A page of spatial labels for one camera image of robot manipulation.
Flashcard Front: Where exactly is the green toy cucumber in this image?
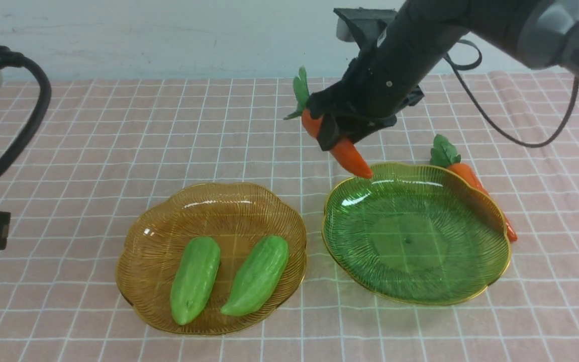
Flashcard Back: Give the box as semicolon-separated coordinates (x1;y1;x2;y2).
169;236;221;325
221;235;289;317

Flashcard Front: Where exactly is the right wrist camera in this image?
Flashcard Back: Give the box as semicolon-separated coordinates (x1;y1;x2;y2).
333;8;398;48

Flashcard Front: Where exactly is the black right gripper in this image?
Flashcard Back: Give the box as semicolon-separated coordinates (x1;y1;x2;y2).
306;55;424;151

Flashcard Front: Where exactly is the orange toy carrot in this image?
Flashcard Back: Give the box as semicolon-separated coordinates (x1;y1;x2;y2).
428;133;518;243
283;65;373;179

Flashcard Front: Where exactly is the amber glass plate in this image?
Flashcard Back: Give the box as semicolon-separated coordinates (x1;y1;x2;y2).
116;183;307;335

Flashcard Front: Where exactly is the green glass plate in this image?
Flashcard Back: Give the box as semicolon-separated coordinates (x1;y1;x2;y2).
322;162;512;306

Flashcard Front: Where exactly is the black right camera cable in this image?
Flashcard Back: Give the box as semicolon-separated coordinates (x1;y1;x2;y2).
443;39;579;148

